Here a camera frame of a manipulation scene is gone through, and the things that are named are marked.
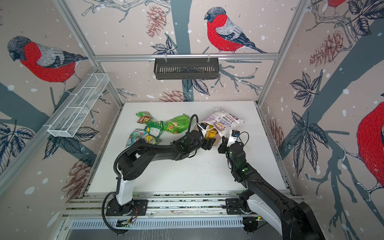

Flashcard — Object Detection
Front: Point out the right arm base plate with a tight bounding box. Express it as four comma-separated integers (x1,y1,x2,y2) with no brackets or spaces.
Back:
221,199,268,215

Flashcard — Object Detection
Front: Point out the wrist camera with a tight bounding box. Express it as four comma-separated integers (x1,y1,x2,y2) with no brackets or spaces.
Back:
227,130,240,147
198,123,207,133

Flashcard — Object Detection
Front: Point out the large green chip bag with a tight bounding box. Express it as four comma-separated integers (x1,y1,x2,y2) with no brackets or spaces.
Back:
163,114,190,134

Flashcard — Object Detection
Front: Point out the small green snack pack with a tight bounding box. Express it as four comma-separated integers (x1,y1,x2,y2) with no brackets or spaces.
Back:
145,119,164,138

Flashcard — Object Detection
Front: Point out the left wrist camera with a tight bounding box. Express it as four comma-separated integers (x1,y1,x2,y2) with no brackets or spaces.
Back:
198,123,207,133

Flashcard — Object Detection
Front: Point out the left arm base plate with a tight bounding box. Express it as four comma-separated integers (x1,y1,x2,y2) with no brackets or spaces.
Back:
106,198,148,217

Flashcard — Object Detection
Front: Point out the printed white paper bag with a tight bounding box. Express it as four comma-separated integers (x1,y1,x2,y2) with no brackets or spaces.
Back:
197,108,244,146

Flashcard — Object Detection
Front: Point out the white wire mesh basket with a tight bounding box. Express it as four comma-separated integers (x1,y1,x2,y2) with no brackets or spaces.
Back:
48,73,110,138

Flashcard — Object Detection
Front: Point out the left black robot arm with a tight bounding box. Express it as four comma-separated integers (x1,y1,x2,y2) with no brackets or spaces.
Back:
101,114,216,235

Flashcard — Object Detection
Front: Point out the colourful candy snack bag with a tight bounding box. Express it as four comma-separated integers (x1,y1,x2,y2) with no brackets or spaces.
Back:
126,129,147,148

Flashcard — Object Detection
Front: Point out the black hanging wall basket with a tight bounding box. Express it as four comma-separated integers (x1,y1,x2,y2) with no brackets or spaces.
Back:
154,58,220,80

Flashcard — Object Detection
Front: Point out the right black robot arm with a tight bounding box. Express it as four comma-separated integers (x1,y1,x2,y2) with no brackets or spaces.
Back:
218,137,325,240

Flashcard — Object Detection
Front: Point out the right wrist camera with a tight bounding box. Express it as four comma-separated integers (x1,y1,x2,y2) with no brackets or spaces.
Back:
227,130,240,147

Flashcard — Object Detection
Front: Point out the yellow snack pack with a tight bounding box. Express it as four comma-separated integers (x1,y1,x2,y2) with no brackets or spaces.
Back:
205,125,218,140

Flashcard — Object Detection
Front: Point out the green red snack pack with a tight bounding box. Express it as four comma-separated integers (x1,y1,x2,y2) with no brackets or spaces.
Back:
136,112,153,124

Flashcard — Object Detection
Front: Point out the aluminium mounting rail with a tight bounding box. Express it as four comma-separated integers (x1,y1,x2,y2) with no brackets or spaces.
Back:
64,191,313,220

